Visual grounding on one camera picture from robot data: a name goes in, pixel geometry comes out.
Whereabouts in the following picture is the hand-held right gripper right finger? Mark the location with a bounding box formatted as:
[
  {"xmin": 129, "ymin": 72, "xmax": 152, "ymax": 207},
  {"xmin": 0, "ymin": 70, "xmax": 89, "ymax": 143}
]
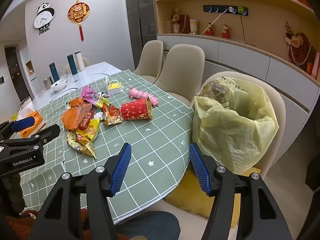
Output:
[{"xmin": 189, "ymin": 142, "xmax": 293, "ymax": 240}]

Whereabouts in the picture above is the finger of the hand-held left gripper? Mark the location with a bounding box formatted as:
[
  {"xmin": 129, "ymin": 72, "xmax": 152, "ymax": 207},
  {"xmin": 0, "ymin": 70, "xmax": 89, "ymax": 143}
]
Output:
[
  {"xmin": 0, "ymin": 117, "xmax": 35, "ymax": 140},
  {"xmin": 0, "ymin": 124, "xmax": 61, "ymax": 153}
]

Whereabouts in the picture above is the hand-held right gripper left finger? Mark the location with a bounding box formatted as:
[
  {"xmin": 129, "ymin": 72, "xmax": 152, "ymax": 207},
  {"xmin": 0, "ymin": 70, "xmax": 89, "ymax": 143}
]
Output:
[{"xmin": 29, "ymin": 143, "xmax": 132, "ymax": 240}]

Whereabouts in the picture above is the orange plastic wrapper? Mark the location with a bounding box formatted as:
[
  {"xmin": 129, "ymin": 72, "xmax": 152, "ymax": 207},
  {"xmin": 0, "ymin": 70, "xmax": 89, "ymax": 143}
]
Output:
[{"xmin": 62, "ymin": 98, "xmax": 94, "ymax": 130}]

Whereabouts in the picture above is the yellow plastic bag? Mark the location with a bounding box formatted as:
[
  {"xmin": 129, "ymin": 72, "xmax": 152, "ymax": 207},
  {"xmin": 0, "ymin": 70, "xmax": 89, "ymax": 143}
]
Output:
[{"xmin": 192, "ymin": 76, "xmax": 279, "ymax": 174}]

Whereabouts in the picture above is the gold red foil wrapper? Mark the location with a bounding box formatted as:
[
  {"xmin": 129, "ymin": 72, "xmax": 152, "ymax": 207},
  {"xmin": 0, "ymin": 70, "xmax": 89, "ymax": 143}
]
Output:
[{"xmin": 101, "ymin": 104, "xmax": 123, "ymax": 125}]

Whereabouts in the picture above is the pink and yellow snack packet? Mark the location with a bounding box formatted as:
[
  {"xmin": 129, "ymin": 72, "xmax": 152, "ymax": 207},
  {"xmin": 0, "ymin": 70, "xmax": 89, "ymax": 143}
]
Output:
[{"xmin": 80, "ymin": 85, "xmax": 110, "ymax": 108}]

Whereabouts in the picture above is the red paper cup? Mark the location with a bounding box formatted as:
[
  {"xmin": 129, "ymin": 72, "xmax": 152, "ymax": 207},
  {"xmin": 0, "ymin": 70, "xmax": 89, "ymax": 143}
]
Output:
[{"xmin": 121, "ymin": 97, "xmax": 153, "ymax": 121}]

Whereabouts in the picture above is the person's left hand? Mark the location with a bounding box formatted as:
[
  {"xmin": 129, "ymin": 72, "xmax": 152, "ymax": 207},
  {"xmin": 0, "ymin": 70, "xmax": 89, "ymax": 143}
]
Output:
[{"xmin": 10, "ymin": 174, "xmax": 23, "ymax": 207}]

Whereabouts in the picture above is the yellow seat cushion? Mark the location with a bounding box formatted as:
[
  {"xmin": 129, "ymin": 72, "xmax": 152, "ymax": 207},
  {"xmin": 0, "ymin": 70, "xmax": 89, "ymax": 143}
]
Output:
[{"xmin": 164, "ymin": 166, "xmax": 261, "ymax": 228}]

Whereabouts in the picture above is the green checked tablecloth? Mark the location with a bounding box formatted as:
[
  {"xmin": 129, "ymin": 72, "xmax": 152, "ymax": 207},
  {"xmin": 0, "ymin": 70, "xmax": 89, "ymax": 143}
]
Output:
[{"xmin": 20, "ymin": 72, "xmax": 195, "ymax": 224}]

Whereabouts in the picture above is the white bowl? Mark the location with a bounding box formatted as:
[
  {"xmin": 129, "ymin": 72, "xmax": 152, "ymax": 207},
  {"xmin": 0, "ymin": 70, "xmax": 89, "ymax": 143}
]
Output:
[{"xmin": 51, "ymin": 78, "xmax": 68, "ymax": 91}]

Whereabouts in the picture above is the dark brown door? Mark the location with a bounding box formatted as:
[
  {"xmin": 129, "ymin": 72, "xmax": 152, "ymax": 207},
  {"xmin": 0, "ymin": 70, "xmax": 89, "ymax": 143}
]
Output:
[{"xmin": 4, "ymin": 44, "xmax": 27, "ymax": 103}]

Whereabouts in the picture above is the teal bottle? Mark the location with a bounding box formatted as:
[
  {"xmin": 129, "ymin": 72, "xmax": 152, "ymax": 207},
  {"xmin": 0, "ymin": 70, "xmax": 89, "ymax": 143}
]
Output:
[
  {"xmin": 49, "ymin": 63, "xmax": 60, "ymax": 81},
  {"xmin": 67, "ymin": 54, "xmax": 78, "ymax": 75}
]

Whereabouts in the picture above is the person's blue jeans leg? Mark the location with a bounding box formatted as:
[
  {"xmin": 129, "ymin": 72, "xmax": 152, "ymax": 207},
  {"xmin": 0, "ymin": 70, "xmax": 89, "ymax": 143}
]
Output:
[{"xmin": 116, "ymin": 211, "xmax": 181, "ymax": 240}]

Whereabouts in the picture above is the person's brown fuzzy clothing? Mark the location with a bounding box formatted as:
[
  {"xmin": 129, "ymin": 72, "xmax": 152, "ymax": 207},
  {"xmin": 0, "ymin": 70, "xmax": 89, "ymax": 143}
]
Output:
[{"xmin": 5, "ymin": 209, "xmax": 88, "ymax": 240}]

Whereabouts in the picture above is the pink pig toy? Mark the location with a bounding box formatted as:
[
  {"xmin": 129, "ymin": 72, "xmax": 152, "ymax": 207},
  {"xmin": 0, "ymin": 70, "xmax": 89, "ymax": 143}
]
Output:
[{"xmin": 129, "ymin": 87, "xmax": 158, "ymax": 106}]

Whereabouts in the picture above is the white bottle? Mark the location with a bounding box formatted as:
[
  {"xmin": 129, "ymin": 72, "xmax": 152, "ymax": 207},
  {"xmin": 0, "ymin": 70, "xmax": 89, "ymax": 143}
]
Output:
[{"xmin": 74, "ymin": 50, "xmax": 85, "ymax": 72}]

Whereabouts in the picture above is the small white yellow box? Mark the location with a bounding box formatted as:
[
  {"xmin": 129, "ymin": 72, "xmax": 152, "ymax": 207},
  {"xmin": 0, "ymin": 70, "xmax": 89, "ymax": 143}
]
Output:
[{"xmin": 104, "ymin": 76, "xmax": 124, "ymax": 94}]

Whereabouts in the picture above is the white sideboard cabinet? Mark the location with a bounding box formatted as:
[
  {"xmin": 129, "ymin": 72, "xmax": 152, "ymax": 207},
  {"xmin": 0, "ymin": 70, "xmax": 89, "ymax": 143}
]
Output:
[{"xmin": 157, "ymin": 34, "xmax": 320, "ymax": 120}]

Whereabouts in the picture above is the red round knot ornament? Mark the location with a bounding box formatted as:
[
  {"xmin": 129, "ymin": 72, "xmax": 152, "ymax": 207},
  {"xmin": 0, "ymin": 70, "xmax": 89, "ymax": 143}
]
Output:
[{"xmin": 67, "ymin": 0, "xmax": 90, "ymax": 42}]

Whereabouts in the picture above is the dark red flower bag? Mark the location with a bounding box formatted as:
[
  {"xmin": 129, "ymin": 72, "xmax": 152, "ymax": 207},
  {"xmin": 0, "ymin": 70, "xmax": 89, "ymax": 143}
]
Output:
[{"xmin": 171, "ymin": 9, "xmax": 190, "ymax": 33}]

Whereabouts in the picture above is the brown flower bag with pearls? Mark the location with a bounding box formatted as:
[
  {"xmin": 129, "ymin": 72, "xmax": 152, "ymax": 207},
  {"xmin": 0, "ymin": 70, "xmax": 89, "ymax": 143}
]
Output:
[{"xmin": 285, "ymin": 22, "xmax": 318, "ymax": 67}]

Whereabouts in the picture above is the pink box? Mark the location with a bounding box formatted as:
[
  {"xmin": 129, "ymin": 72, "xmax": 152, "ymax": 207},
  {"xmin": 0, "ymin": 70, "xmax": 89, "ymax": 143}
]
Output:
[{"xmin": 311, "ymin": 52, "xmax": 320, "ymax": 77}]

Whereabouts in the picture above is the black power strip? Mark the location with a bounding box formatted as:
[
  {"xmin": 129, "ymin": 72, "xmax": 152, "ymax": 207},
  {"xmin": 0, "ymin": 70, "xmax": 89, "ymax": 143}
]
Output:
[{"xmin": 203, "ymin": 5, "xmax": 249, "ymax": 17}]

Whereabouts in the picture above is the panda wall clock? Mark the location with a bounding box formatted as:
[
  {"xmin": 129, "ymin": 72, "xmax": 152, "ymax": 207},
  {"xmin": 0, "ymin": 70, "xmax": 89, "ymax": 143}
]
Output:
[{"xmin": 34, "ymin": 2, "xmax": 55, "ymax": 36}]

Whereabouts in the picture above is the black cable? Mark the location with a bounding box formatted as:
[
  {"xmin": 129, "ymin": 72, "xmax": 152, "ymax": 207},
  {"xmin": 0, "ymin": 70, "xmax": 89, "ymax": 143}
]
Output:
[{"xmin": 240, "ymin": 14, "xmax": 251, "ymax": 46}]

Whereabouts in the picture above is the white cable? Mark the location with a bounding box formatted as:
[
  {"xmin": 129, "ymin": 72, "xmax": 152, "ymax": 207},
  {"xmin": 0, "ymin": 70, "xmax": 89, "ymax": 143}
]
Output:
[{"xmin": 200, "ymin": 12, "xmax": 230, "ymax": 34}]

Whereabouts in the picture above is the beige wall shelf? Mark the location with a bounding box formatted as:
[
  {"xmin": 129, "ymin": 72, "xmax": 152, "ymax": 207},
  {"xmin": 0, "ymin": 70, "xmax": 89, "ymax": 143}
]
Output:
[{"xmin": 151, "ymin": 0, "xmax": 320, "ymax": 80}]

